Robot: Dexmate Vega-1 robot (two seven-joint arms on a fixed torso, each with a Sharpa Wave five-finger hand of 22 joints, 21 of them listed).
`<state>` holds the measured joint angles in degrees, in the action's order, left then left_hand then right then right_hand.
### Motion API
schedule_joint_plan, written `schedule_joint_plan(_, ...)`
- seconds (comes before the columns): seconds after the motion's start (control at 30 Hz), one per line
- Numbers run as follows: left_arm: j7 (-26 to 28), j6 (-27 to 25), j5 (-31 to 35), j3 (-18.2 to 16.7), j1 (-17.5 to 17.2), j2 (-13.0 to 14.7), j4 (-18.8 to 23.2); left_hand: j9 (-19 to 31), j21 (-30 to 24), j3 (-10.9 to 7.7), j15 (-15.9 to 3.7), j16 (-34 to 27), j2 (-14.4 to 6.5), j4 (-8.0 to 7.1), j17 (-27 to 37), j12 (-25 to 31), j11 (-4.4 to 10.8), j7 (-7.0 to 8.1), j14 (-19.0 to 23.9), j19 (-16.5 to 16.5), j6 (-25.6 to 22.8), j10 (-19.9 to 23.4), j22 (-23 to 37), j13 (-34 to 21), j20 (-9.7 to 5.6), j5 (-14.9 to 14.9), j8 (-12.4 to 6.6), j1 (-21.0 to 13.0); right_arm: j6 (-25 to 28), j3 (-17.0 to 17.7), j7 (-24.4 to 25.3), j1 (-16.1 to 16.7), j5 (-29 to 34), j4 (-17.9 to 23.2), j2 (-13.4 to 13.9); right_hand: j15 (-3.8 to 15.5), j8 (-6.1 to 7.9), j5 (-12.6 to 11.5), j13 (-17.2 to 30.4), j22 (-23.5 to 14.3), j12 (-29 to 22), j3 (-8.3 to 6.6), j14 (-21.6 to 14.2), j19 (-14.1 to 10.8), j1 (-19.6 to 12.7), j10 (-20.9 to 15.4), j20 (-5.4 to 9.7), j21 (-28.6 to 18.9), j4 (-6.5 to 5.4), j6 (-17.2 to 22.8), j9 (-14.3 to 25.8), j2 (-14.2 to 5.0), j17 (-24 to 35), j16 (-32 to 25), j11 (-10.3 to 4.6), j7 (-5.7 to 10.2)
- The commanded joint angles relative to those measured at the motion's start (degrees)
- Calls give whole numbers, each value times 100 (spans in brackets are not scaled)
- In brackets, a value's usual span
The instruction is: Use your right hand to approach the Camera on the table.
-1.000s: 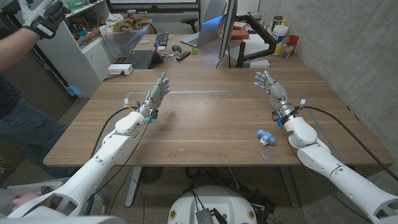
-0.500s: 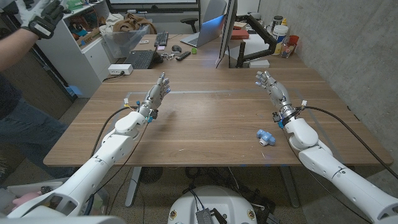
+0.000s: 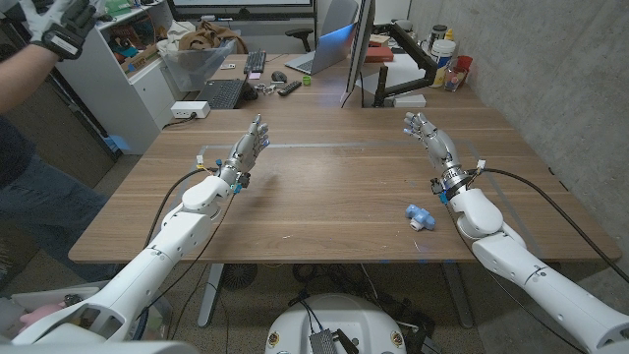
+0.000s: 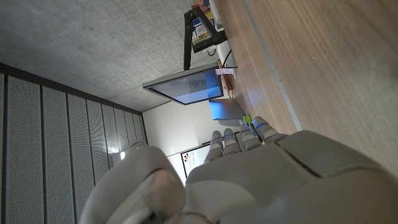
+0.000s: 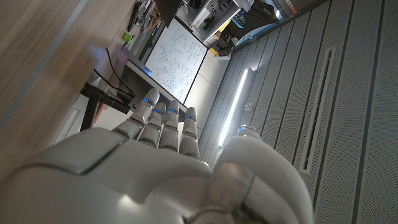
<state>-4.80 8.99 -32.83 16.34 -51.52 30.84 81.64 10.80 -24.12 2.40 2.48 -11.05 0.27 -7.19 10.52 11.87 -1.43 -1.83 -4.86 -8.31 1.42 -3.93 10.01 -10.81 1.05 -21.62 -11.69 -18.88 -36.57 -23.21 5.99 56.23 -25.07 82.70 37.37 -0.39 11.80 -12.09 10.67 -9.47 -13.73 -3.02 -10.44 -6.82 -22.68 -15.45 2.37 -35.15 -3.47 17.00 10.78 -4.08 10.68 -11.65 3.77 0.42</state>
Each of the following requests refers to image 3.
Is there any cardboard box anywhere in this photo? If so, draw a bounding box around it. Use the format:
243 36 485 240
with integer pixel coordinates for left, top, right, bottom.
120 43 161 75

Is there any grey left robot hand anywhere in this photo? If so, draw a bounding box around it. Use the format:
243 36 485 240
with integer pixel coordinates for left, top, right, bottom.
218 113 270 187

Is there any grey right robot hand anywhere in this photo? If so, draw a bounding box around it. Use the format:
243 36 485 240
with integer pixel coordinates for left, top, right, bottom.
403 111 472 196

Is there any person's right gloved hand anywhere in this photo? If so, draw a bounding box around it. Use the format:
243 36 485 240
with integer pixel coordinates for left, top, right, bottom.
18 0 97 62

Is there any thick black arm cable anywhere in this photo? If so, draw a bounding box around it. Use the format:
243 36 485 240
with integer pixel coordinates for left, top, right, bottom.
466 165 629 285
142 166 217 250

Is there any person in dark shirt jeans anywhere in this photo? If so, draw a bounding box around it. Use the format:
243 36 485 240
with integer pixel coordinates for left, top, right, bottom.
0 115 119 284

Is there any black framed wall screen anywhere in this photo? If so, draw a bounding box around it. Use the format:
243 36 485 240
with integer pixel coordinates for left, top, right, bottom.
166 0 315 22

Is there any white plastic tub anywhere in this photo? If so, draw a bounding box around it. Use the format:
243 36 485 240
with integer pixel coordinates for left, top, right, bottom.
429 38 457 70

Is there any clear plastic bin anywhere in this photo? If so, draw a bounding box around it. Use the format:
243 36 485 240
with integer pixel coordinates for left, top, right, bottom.
160 38 237 93

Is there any white cloth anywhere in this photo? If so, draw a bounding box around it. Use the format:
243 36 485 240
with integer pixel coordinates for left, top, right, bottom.
155 20 198 55

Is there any small black keyboard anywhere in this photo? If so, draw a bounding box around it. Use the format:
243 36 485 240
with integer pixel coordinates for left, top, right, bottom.
243 49 267 76

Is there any white robot torso edge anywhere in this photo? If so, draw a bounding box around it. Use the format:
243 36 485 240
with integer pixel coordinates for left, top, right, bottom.
0 340 200 354

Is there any black remote control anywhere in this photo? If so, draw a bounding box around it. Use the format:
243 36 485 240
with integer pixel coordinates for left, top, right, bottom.
276 80 303 97

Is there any white paper sheet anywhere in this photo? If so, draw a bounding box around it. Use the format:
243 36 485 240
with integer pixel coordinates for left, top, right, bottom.
361 52 434 97

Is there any black round fan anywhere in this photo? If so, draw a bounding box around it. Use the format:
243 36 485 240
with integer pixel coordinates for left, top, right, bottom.
220 264 259 291

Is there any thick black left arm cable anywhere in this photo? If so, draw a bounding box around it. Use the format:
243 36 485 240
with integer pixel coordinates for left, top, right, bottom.
142 166 217 250

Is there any person's bare right forearm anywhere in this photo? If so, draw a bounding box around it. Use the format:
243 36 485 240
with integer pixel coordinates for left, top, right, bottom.
0 43 60 114

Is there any large black keyboard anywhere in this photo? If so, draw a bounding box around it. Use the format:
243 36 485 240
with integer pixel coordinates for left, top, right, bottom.
195 78 247 110

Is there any dark jar with lid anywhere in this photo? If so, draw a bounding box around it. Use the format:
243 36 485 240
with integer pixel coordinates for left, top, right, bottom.
428 24 449 50

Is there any red box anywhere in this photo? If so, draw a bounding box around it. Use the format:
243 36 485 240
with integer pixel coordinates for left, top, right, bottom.
364 45 395 64

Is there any silver open laptop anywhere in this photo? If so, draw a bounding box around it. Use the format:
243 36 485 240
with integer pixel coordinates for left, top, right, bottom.
283 22 358 77

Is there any pink soft toy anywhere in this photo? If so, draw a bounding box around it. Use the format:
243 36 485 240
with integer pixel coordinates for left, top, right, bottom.
18 302 65 334

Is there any flat white box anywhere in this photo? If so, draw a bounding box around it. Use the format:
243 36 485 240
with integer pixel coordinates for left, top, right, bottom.
392 92 428 109

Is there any black office chair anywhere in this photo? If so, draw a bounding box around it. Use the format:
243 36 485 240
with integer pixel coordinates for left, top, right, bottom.
284 28 315 53

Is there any grey metal table leg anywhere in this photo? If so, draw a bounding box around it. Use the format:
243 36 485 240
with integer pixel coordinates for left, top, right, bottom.
439 260 476 329
197 263 225 328

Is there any white shelf cabinet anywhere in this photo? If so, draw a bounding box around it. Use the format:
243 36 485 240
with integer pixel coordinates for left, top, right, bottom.
53 0 178 156

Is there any brown cloth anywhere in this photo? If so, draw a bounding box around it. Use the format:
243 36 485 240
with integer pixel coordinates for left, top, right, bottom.
177 20 250 54

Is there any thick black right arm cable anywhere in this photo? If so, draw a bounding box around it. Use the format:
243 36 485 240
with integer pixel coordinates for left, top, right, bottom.
466 165 629 285

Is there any white power strip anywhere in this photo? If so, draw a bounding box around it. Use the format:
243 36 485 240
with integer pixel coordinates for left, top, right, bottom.
170 100 211 120

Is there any blue toy camera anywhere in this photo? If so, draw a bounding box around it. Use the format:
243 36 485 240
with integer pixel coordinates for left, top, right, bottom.
405 204 437 232

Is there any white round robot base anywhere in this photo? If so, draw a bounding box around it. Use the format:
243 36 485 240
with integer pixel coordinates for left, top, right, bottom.
264 293 408 354

